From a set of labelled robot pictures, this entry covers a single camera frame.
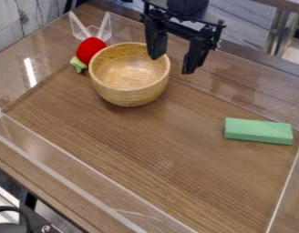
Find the black table leg bracket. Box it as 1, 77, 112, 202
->
20, 193, 62, 233

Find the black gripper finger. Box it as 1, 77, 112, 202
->
183, 36, 210, 75
145, 18, 169, 60

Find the metal table leg background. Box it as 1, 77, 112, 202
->
266, 9, 299, 57

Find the clear acrylic front barrier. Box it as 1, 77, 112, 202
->
0, 108, 198, 233

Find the green rectangular block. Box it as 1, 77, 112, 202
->
225, 117, 293, 145

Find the clear acrylic corner bracket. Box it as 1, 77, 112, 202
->
68, 12, 112, 42

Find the black cable lower left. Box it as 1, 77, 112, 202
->
0, 205, 32, 233

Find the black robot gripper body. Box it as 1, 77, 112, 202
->
142, 0, 226, 49

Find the red plush strawberry fruit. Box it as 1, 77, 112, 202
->
70, 37, 107, 73

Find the wooden bowl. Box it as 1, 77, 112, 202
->
88, 42, 170, 107

